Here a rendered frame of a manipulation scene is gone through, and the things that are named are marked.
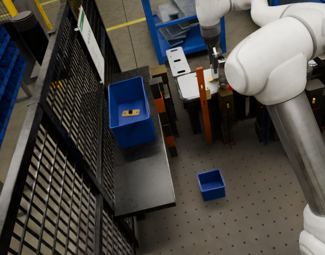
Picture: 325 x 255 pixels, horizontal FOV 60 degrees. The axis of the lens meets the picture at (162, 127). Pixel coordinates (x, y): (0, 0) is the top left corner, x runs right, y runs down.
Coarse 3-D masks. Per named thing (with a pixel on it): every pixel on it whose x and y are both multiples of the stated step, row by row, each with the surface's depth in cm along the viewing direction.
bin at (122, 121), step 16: (128, 80) 133; (112, 96) 134; (128, 96) 139; (144, 96) 121; (112, 112) 124; (144, 112) 134; (112, 128) 112; (128, 128) 113; (144, 128) 114; (128, 144) 120
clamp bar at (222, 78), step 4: (220, 56) 120; (220, 60) 120; (224, 60) 118; (220, 64) 118; (224, 64) 118; (220, 68) 120; (220, 72) 122; (224, 72) 123; (220, 76) 124; (224, 76) 125; (220, 80) 126; (224, 80) 127; (220, 84) 128; (220, 88) 130
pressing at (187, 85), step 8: (312, 64) 137; (192, 72) 154; (208, 72) 150; (176, 80) 152; (184, 80) 150; (192, 80) 148; (216, 80) 144; (184, 88) 145; (192, 88) 144; (216, 88) 140; (184, 96) 141; (192, 96) 140
